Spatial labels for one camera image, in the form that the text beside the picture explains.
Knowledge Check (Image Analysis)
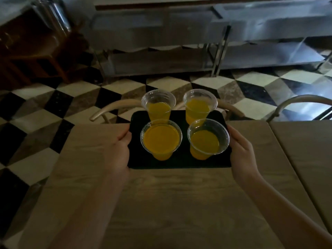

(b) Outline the wooden chair with curved back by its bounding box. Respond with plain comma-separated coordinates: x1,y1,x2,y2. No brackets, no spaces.
89,98,244,124
266,94,332,123

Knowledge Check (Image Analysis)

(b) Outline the person's left forearm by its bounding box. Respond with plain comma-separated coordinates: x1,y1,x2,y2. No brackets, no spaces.
46,170,129,249

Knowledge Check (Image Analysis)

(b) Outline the person's right hand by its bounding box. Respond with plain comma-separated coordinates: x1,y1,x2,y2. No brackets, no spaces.
226,124,262,184

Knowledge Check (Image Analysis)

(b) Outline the black serving tray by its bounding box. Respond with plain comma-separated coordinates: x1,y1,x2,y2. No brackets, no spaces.
127,109,232,170

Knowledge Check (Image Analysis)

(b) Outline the stainless steel urn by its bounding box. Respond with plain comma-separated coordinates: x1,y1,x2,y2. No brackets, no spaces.
31,0,72,35

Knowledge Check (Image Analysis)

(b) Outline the person's right forearm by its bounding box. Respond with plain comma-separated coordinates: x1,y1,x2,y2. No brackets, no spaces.
240,172,332,249

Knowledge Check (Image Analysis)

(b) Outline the stainless steel counter table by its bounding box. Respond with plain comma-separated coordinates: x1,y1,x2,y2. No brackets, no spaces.
87,4,224,77
211,0,332,75

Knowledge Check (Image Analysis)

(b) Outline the dark wooden chair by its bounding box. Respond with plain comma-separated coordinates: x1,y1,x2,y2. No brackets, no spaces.
0,9,87,87

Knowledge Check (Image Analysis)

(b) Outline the person's left hand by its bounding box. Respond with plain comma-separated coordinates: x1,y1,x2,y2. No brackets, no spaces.
104,123,132,177

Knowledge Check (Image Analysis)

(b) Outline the plastic cup of orange juice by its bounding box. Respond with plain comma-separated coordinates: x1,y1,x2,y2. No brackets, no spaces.
141,89,176,123
183,89,218,125
140,119,182,161
187,119,230,160

